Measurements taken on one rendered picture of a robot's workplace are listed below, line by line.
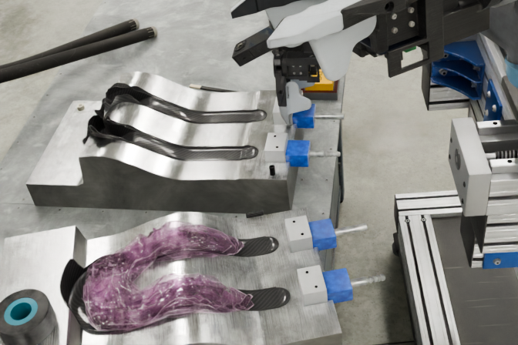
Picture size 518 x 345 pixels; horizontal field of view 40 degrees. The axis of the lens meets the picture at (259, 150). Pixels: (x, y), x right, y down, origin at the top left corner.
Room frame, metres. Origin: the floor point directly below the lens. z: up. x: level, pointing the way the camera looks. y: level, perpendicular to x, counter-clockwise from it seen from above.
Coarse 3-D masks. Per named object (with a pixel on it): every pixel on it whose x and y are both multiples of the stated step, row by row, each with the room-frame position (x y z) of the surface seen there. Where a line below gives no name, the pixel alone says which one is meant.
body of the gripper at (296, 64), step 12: (276, 48) 1.05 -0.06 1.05; (288, 48) 1.05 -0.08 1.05; (300, 48) 1.05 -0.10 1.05; (276, 60) 1.04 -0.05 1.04; (288, 60) 1.03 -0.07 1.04; (300, 60) 1.02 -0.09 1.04; (312, 60) 1.02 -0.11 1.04; (288, 72) 1.04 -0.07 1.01; (300, 72) 1.03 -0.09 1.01; (312, 72) 1.03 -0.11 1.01
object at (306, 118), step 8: (312, 104) 1.07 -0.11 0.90; (296, 112) 1.05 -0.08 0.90; (304, 112) 1.05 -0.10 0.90; (312, 112) 1.05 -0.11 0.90; (280, 120) 1.05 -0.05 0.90; (296, 120) 1.04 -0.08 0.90; (304, 120) 1.04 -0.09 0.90; (312, 120) 1.03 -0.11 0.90; (304, 128) 1.04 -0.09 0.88; (312, 128) 1.04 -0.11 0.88
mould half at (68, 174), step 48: (192, 96) 1.17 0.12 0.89; (240, 96) 1.16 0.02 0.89; (48, 144) 1.12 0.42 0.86; (96, 144) 1.01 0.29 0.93; (192, 144) 1.03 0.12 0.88; (240, 144) 1.01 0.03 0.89; (48, 192) 1.00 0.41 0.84; (96, 192) 0.98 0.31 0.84; (144, 192) 0.96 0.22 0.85; (192, 192) 0.93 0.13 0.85; (240, 192) 0.91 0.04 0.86; (288, 192) 0.90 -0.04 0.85
